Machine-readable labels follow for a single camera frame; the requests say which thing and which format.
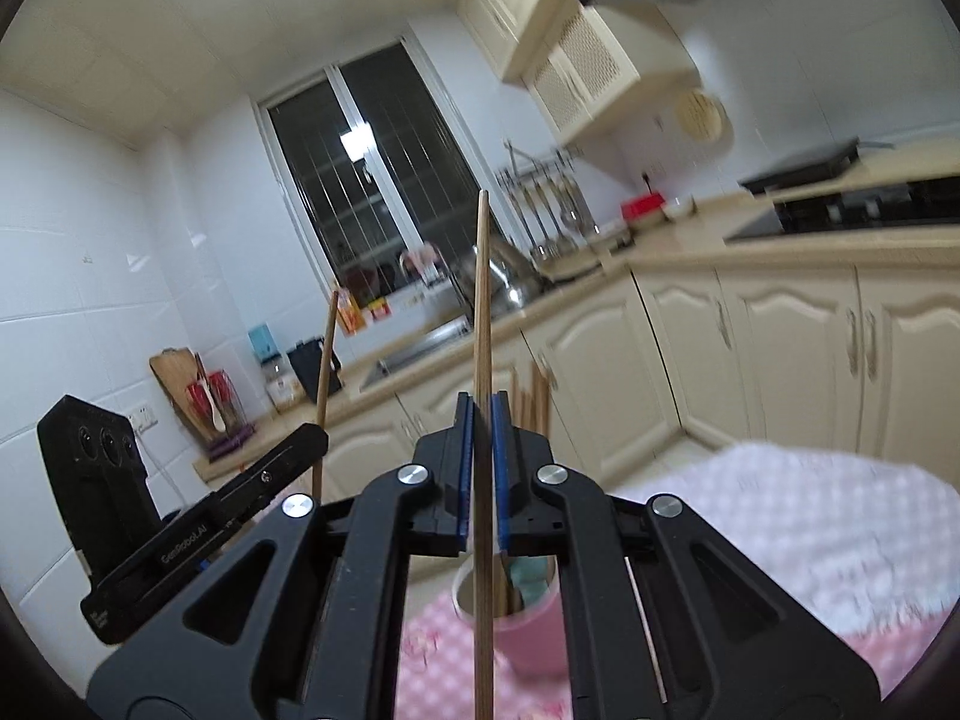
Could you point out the black induction cooker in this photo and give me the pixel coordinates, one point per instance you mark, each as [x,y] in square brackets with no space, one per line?
[802,169]

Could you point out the round beige wall plate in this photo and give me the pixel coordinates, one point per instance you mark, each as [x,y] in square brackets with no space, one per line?
[701,116]

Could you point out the wooden cutting board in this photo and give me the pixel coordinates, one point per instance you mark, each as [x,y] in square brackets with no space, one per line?
[172,375]

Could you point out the cream wall cabinets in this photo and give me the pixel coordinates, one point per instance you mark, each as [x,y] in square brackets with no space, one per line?
[525,0]

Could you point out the hanging metal utensils rack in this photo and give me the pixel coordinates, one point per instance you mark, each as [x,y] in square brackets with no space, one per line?
[536,202]

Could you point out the small white bowl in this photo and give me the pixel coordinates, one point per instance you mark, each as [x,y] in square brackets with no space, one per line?
[679,208]

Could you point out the red utensil holder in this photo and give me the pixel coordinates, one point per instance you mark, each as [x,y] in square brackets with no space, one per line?
[219,397]

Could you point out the red and white box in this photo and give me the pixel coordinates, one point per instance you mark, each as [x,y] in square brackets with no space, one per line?
[379,309]

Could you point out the metal pot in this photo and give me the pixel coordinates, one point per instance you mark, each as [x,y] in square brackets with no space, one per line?
[504,279]

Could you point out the black container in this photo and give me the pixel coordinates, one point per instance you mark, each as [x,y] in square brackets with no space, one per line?
[311,371]

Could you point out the steel sink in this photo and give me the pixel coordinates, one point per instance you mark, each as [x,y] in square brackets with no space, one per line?
[420,349]

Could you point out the blue box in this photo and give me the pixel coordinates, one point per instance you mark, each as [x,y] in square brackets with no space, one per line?
[260,341]

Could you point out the dark window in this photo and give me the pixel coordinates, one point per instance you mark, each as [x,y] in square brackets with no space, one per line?
[322,165]

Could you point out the white checkered cloth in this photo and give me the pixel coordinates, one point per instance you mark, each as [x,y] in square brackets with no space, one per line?
[810,532]

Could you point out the orange snack box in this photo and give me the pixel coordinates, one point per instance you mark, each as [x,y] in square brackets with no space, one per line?
[347,311]

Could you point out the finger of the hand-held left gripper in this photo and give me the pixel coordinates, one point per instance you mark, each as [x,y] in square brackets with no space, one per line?
[285,465]

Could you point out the pink checkered tablecloth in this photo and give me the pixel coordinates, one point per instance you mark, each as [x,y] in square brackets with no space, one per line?
[442,660]

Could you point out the pink cup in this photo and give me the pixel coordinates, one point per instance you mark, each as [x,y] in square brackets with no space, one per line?
[525,645]

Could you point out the black gas hob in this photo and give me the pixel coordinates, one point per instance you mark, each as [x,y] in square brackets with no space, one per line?
[862,214]

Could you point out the light blue sheathed knife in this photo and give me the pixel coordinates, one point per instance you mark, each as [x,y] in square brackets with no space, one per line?
[532,577]

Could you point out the clear jar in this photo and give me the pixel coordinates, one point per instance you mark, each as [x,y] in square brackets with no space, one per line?
[281,386]

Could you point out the cream kitchen base cabinets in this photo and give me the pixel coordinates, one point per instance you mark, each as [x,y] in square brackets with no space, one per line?
[787,345]

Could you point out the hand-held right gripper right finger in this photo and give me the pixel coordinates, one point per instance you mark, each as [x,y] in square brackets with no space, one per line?
[501,465]

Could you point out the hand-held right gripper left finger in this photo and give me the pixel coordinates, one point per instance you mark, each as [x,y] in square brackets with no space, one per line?
[465,465]

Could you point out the wall socket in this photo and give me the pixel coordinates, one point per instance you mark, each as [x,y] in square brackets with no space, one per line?
[142,418]

